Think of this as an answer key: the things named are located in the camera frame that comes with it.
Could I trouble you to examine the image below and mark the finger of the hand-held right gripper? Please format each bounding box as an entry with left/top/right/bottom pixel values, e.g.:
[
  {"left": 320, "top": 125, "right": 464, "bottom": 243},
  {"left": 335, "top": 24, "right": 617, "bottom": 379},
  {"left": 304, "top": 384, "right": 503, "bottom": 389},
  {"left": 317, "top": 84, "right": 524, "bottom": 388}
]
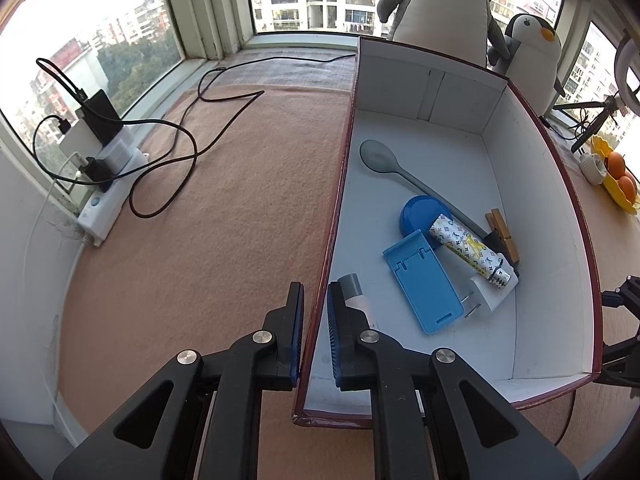
[
  {"left": 602, "top": 275, "right": 640, "bottom": 311},
  {"left": 592, "top": 335, "right": 640, "bottom": 386}
]

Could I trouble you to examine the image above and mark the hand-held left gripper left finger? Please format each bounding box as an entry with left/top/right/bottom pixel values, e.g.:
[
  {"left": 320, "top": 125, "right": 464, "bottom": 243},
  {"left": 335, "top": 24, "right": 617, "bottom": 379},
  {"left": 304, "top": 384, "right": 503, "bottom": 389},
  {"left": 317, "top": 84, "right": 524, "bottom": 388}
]
[{"left": 52, "top": 281, "right": 305, "bottom": 480}]

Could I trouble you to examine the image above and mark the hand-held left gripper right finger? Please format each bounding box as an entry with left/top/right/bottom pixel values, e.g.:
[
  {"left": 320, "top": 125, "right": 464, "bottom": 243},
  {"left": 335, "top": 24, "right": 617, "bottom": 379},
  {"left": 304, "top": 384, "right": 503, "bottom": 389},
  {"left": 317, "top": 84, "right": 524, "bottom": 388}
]
[{"left": 326, "top": 282, "right": 581, "bottom": 480}]

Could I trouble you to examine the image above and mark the pale pink tube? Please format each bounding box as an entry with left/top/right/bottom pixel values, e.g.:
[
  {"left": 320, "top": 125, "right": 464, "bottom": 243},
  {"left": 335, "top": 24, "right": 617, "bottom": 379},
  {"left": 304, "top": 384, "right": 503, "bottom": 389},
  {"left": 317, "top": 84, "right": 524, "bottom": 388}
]
[{"left": 337, "top": 272, "right": 381, "bottom": 333}]

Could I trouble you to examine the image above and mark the blue phone stand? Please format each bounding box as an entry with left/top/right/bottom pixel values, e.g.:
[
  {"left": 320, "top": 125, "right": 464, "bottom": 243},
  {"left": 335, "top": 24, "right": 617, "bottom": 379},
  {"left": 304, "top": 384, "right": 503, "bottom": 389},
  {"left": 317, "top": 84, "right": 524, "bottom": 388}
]
[{"left": 382, "top": 230, "right": 463, "bottom": 336}]

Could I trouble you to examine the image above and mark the wooden clothespin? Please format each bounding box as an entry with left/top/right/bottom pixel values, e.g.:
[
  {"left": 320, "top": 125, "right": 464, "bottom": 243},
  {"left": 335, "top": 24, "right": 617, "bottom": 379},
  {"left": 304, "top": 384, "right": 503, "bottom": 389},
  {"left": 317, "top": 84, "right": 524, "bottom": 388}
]
[{"left": 485, "top": 208, "right": 521, "bottom": 266}]

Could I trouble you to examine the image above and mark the white wall charger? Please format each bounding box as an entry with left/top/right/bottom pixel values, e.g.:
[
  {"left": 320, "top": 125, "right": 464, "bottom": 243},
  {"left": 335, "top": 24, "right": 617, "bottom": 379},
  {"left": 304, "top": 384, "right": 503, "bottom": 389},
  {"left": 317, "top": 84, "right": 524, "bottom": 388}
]
[{"left": 462, "top": 260, "right": 518, "bottom": 321}]

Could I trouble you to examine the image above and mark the blue round lid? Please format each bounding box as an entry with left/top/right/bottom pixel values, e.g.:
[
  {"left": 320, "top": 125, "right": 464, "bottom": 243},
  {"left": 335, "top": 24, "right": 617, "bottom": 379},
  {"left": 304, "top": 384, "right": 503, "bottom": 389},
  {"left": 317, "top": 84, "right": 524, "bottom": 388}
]
[{"left": 399, "top": 195, "right": 453, "bottom": 251}]

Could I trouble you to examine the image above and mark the white patterned lighter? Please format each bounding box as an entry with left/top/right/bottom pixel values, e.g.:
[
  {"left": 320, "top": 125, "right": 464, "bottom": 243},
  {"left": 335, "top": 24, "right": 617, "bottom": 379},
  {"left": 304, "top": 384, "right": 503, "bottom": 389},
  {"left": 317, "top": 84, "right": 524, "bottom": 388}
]
[{"left": 429, "top": 214, "right": 516, "bottom": 291}]

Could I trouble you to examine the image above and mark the grey spoon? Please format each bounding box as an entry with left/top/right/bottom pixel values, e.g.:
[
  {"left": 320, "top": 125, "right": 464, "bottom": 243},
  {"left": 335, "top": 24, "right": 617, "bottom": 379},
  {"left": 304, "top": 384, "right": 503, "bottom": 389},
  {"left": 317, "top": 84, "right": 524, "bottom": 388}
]
[{"left": 359, "top": 139, "right": 493, "bottom": 241}]

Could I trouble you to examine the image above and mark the white cardboard box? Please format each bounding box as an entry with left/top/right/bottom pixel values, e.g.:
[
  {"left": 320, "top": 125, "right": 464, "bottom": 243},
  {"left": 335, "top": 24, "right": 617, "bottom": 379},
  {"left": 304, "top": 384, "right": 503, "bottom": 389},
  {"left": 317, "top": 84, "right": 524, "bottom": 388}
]
[{"left": 291, "top": 36, "right": 603, "bottom": 431}]

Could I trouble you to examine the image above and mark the yellow fruit bowl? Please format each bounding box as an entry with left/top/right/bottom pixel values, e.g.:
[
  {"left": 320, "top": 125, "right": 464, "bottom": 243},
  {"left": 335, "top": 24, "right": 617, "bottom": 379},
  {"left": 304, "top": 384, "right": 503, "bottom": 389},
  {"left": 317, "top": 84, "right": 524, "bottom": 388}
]
[{"left": 591, "top": 135, "right": 640, "bottom": 216}]

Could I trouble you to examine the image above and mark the white round tape roll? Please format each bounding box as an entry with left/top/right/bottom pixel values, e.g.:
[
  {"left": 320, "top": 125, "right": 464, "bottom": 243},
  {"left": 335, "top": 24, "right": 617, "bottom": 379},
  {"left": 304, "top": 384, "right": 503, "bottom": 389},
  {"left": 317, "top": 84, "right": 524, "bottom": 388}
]
[{"left": 579, "top": 152, "right": 608, "bottom": 186}]

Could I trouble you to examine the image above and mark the white power strip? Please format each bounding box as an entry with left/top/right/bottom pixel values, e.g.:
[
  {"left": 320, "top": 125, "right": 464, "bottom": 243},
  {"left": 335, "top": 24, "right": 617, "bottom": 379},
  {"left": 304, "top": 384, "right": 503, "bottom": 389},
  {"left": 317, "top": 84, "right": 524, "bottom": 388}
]
[{"left": 77, "top": 147, "right": 151, "bottom": 247}]

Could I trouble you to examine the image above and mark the small penguin plush toy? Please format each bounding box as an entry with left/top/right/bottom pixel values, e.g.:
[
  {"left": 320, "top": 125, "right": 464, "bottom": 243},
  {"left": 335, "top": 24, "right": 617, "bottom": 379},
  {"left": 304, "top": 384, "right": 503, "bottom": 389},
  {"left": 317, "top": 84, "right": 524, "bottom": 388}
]
[{"left": 487, "top": 12, "right": 566, "bottom": 116}]

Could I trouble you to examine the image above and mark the white plug adapter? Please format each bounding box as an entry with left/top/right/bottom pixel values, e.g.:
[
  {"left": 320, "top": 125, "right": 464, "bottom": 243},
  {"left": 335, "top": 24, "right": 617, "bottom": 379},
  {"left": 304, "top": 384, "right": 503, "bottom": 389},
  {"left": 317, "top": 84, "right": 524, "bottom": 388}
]
[{"left": 102, "top": 140, "right": 136, "bottom": 171}]

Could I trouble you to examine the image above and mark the black plug charger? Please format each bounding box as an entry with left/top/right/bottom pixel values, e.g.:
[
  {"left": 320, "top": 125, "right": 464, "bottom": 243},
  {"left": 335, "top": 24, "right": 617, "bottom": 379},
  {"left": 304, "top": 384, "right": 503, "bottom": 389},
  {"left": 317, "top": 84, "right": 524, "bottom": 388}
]
[{"left": 82, "top": 156, "right": 113, "bottom": 192}]

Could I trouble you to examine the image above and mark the black power bank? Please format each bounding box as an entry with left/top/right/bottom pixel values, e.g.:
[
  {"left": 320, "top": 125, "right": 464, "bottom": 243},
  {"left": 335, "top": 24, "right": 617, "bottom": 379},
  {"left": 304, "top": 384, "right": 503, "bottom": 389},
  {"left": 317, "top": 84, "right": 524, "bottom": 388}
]
[{"left": 80, "top": 89, "right": 125, "bottom": 147}]

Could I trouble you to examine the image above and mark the white power bank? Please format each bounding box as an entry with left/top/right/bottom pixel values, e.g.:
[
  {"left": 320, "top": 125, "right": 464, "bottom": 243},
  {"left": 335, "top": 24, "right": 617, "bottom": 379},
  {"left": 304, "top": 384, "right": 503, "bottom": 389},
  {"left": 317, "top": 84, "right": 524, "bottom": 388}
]
[{"left": 57, "top": 122, "right": 101, "bottom": 161}]

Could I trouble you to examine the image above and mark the large penguin plush toy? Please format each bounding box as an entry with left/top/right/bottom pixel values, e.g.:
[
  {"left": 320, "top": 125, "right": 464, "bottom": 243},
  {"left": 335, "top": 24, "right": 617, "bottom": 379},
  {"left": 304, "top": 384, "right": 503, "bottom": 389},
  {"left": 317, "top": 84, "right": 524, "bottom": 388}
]
[{"left": 376, "top": 0, "right": 511, "bottom": 68}]

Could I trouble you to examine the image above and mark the thin black cable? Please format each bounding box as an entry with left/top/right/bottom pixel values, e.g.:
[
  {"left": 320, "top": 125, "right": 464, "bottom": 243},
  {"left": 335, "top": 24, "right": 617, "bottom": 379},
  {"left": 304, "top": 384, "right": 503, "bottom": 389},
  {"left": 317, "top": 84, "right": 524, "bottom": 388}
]
[{"left": 555, "top": 390, "right": 577, "bottom": 446}]

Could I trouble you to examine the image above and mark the black ring light tripod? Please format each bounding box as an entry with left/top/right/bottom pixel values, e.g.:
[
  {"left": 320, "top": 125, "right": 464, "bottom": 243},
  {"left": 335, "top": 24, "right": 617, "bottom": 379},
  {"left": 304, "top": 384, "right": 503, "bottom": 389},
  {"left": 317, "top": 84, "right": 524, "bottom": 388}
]
[{"left": 552, "top": 95, "right": 628, "bottom": 153}]

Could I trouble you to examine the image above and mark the ring light cable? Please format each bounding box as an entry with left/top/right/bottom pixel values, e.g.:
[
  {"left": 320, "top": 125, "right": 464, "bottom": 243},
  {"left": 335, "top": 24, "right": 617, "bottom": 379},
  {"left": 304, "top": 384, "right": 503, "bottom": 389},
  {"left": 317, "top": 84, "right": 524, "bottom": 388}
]
[{"left": 542, "top": 115, "right": 588, "bottom": 142}]

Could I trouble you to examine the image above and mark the long black cable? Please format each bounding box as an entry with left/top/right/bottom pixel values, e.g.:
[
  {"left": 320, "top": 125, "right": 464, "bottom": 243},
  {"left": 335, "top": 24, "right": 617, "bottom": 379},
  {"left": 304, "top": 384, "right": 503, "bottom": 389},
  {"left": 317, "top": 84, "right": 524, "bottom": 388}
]
[{"left": 122, "top": 52, "right": 358, "bottom": 218}]

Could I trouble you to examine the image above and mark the white cable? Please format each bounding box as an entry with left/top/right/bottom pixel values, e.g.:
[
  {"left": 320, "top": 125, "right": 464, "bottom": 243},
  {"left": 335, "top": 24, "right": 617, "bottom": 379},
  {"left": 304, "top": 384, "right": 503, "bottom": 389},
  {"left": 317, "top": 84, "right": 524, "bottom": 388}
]
[{"left": 42, "top": 151, "right": 86, "bottom": 241}]

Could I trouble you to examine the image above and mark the black cable with plug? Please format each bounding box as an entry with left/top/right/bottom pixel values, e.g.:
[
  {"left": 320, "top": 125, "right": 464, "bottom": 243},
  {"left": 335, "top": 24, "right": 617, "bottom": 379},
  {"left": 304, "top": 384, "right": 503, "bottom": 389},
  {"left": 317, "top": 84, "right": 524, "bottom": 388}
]
[{"left": 32, "top": 115, "right": 83, "bottom": 183}]

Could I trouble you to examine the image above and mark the short looped black cable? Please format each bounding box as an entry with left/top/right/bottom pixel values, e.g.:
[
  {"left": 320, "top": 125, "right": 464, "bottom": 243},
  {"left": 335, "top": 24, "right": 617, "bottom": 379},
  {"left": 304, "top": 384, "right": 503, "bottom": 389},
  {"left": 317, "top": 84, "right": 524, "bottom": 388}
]
[{"left": 36, "top": 58, "right": 88, "bottom": 103}]

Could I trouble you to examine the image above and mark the white window frame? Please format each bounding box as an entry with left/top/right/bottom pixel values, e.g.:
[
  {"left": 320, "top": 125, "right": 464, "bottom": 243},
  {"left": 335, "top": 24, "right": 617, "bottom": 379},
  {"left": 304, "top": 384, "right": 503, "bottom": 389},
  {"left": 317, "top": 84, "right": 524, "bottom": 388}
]
[{"left": 150, "top": 0, "right": 640, "bottom": 126}]

